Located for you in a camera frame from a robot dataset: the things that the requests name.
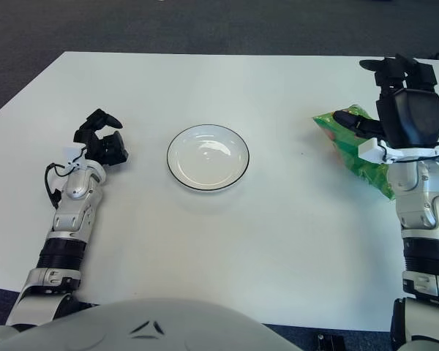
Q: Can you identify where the white plate black rim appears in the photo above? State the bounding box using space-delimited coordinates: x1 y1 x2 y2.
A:
166 124 250 192

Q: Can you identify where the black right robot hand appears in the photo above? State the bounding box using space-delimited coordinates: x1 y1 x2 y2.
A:
332 53 439 150

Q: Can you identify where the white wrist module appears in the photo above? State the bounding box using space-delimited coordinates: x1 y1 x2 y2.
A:
358 138 389 164
64 145 89 171

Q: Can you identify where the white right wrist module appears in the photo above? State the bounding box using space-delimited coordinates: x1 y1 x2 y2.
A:
358 138 389 164

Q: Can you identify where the green snack bag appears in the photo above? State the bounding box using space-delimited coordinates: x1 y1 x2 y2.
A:
312 104 398 202

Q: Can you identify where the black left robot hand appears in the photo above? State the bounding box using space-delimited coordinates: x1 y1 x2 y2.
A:
72 108 130 167

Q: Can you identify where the black ribbed floor device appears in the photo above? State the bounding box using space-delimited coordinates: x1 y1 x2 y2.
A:
316 332 347 351

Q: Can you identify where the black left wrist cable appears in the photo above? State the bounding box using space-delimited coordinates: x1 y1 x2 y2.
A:
45 162 72 209

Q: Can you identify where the grey robot torso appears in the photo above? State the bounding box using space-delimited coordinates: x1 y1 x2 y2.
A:
0 298 308 351

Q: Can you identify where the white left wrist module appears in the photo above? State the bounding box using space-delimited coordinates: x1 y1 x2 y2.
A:
64 145 89 171

